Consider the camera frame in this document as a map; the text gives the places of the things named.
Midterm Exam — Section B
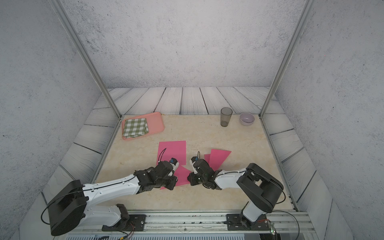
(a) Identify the pink square paper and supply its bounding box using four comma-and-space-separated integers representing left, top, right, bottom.
204, 149, 231, 171

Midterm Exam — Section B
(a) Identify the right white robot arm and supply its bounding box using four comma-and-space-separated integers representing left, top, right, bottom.
187, 157, 285, 230

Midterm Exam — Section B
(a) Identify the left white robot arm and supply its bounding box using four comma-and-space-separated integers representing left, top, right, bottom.
47, 158, 179, 236

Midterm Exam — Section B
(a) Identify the pink plastic tray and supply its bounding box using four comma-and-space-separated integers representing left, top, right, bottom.
122, 112, 165, 141

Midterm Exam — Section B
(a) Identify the green checkered cloth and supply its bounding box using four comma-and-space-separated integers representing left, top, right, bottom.
123, 118, 149, 138

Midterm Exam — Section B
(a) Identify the grey translucent cup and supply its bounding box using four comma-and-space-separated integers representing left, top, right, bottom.
220, 107, 233, 127

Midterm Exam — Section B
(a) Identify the lilac bowl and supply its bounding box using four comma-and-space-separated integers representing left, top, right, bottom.
240, 113, 255, 126

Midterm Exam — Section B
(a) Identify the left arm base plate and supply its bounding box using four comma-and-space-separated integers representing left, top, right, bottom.
102, 214, 147, 232

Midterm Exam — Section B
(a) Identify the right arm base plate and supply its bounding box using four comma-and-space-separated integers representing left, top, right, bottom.
224, 214, 271, 231

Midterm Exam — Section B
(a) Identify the front aluminium rail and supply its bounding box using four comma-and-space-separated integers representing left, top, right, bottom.
58, 210, 318, 240

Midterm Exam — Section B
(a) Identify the right aluminium frame post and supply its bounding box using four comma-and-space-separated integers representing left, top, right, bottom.
259, 0, 316, 119

